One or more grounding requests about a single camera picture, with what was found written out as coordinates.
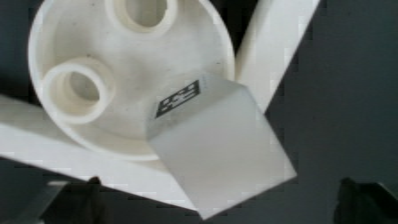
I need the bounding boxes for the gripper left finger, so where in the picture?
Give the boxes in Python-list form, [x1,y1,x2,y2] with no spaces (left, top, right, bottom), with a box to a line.
[15,177,106,224]

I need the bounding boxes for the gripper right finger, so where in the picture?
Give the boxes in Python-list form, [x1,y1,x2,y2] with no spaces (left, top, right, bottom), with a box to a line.
[333,178,398,224]

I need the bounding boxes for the white round stool seat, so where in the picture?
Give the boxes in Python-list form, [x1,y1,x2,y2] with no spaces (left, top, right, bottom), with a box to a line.
[28,0,234,161]

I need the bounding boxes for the white U-shaped fence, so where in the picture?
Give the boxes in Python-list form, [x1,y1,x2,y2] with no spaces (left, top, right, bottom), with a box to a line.
[0,0,319,209]

